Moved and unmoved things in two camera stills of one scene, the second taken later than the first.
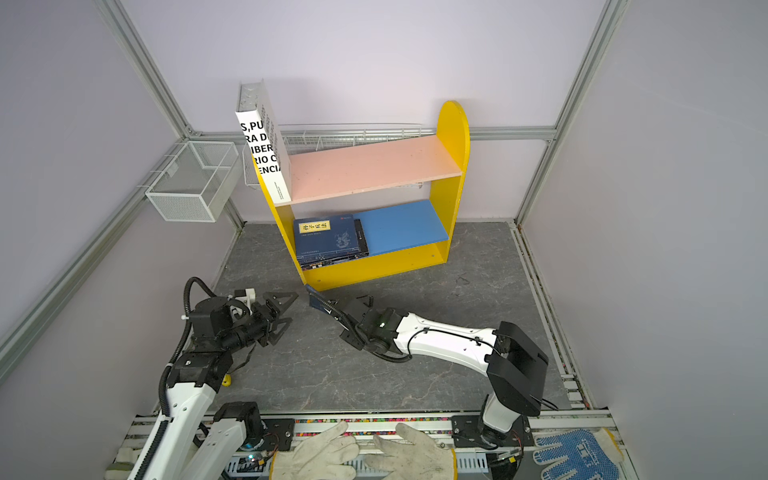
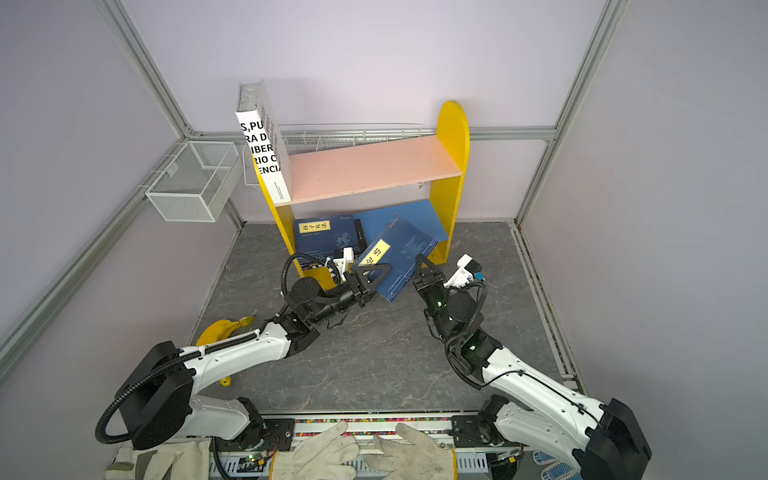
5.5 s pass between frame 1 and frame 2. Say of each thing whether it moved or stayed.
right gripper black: moved
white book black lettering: stayed
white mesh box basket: stayed
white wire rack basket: stayed
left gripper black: moved
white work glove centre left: stayed
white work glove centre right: stayed
